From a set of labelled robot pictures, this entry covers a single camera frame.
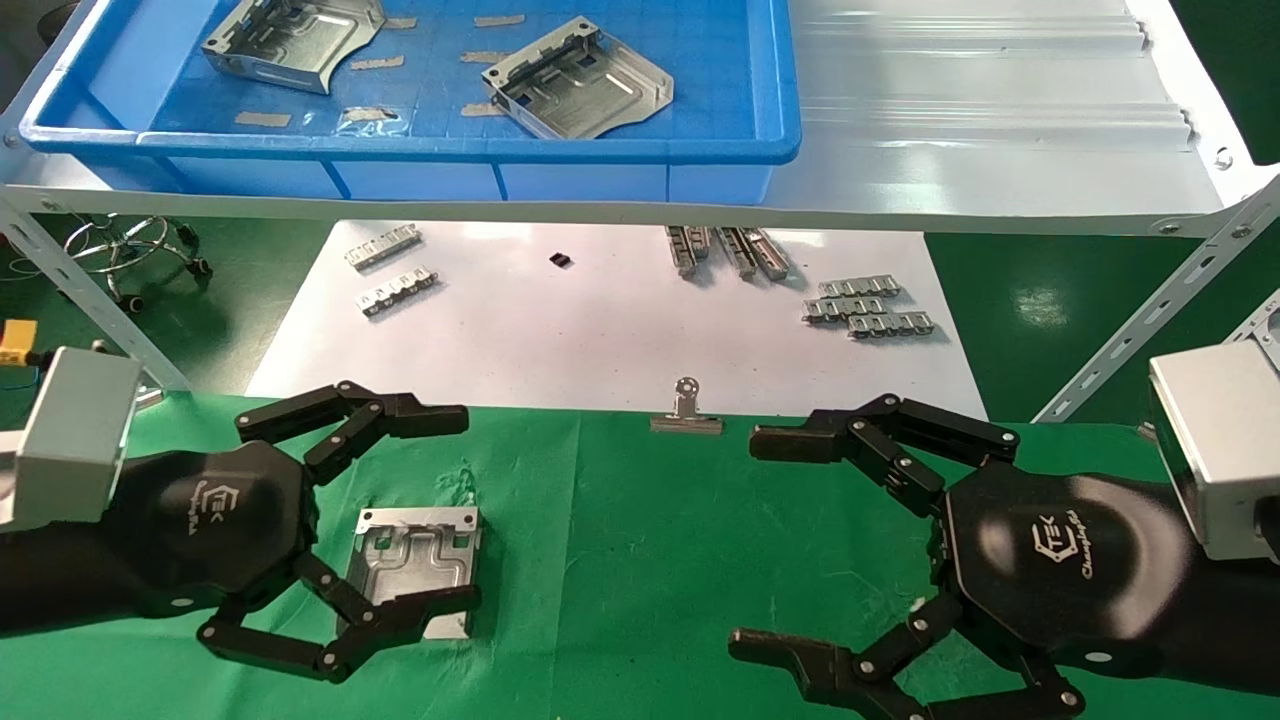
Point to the clear plastic bag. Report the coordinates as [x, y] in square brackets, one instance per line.
[372, 117]

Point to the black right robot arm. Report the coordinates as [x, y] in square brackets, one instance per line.
[1235, 620]

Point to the notched metal strip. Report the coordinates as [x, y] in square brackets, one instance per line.
[890, 326]
[397, 291]
[382, 247]
[860, 288]
[843, 310]

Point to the blue plastic bin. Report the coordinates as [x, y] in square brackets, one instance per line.
[720, 80]

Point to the sheet metal bracket part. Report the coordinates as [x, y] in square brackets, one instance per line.
[290, 45]
[420, 555]
[590, 90]

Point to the white metal shelf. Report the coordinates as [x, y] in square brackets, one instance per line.
[1000, 150]

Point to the green cloth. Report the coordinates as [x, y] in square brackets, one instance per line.
[620, 580]

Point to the yellow connector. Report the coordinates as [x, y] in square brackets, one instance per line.
[18, 338]

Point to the grey metal rail piece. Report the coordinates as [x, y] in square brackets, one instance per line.
[688, 250]
[755, 253]

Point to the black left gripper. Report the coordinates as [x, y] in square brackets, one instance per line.
[215, 525]

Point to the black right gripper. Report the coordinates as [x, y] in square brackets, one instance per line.
[1060, 560]

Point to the perforated shelf brace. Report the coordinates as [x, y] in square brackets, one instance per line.
[90, 300]
[1160, 300]

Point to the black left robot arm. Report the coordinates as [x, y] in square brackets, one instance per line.
[60, 585]

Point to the tape piece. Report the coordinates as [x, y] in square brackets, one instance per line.
[262, 119]
[485, 57]
[401, 22]
[480, 109]
[498, 20]
[377, 63]

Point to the white paper sheet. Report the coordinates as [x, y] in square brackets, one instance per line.
[600, 330]

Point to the silver binder clip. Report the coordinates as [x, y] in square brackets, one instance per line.
[150, 397]
[686, 422]

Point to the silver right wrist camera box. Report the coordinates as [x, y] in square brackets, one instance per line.
[1215, 450]

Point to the chrome stool base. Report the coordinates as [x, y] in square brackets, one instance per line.
[130, 245]

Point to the perforated metal angle bar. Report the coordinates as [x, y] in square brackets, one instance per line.
[1262, 325]

